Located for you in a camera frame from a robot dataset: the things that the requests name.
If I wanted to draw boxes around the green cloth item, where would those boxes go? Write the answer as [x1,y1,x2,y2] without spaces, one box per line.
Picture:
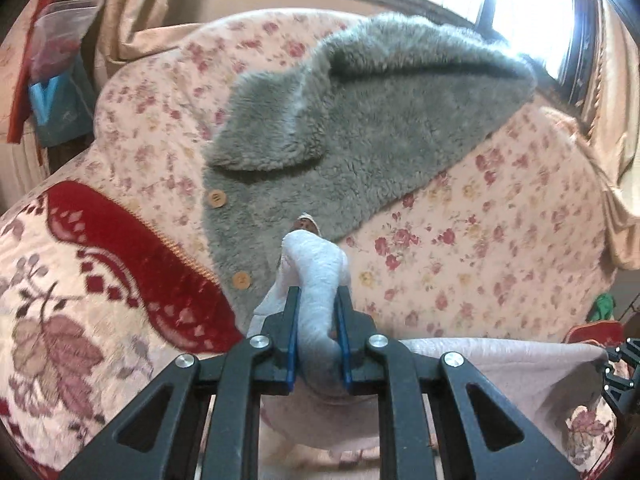
[587,292,616,323]

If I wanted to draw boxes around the red cream floral blanket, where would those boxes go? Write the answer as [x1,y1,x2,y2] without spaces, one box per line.
[1,181,241,479]

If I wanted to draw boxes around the pink floral quilt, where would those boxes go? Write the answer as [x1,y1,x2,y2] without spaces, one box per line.
[76,10,615,342]

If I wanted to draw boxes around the beige curtain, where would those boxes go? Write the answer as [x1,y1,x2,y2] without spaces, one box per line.
[582,0,639,270]

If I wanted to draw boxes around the grey fuzzy button cardigan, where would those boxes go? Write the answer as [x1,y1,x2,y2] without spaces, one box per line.
[203,14,536,327]

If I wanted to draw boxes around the blue paper bag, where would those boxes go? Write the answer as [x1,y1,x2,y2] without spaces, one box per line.
[28,55,96,148]

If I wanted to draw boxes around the clear plastic bag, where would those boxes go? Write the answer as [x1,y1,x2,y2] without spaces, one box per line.
[28,0,101,84]

